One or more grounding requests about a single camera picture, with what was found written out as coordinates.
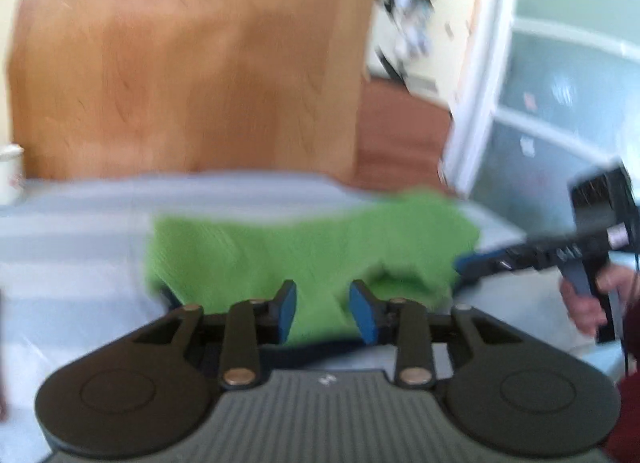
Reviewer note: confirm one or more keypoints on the wooden headboard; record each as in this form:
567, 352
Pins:
190, 58

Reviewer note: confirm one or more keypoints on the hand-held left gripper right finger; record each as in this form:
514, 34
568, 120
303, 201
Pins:
362, 317

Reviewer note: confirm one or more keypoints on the white framed glass door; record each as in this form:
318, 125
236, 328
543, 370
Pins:
492, 58

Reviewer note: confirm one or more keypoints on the white enamel mug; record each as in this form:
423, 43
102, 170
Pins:
10, 175

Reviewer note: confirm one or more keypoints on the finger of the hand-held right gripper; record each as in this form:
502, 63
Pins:
472, 264

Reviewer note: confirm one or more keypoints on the blue striped bed sheet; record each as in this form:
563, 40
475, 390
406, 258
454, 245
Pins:
70, 248

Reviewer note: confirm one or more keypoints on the white black patterned cloth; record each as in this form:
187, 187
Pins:
410, 3

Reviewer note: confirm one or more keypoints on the green small garment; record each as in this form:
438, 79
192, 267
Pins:
300, 248

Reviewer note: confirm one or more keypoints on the person's right hand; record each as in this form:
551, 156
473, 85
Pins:
582, 313

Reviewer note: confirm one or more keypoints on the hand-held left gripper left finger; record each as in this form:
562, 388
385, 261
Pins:
287, 314

